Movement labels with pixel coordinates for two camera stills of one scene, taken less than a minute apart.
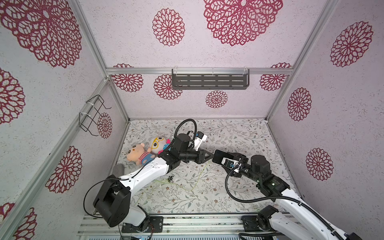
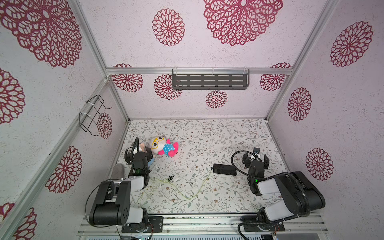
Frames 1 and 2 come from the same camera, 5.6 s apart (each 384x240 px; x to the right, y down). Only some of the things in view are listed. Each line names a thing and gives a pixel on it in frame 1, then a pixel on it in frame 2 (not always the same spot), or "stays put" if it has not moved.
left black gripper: (201, 159) to (133, 165)
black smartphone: (218, 155) to (224, 169)
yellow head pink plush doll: (159, 144) stays put
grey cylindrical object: (118, 170) stays put
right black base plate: (252, 223) stays put
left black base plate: (156, 225) stays put
